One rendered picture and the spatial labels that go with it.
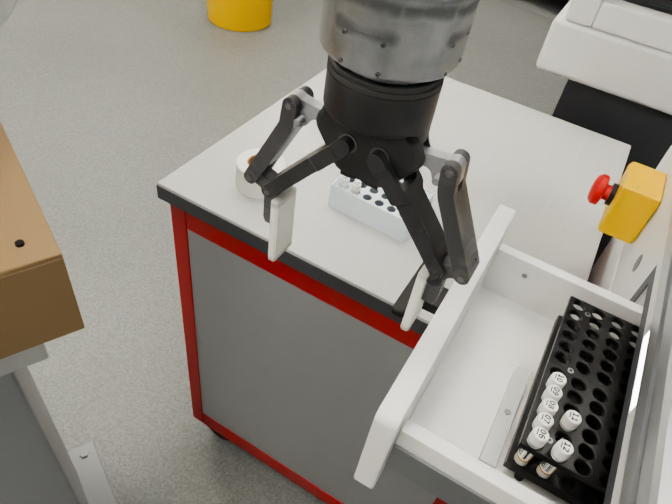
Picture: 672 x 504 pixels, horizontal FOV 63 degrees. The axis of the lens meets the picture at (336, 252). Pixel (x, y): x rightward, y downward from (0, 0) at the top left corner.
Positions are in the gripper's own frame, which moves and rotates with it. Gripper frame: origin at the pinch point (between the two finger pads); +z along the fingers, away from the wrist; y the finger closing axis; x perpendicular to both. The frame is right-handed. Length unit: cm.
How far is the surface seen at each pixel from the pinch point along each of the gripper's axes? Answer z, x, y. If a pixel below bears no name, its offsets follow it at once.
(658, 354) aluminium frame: -5.2, 2.5, 24.2
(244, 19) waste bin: 84, 202, -160
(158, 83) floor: 91, 132, -155
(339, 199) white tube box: 13.1, 24.0, -12.2
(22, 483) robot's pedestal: 49, -20, -34
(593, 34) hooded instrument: 1, 83, 7
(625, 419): -1.6, -1.4, 24.2
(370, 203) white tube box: 11.4, 23.9, -7.6
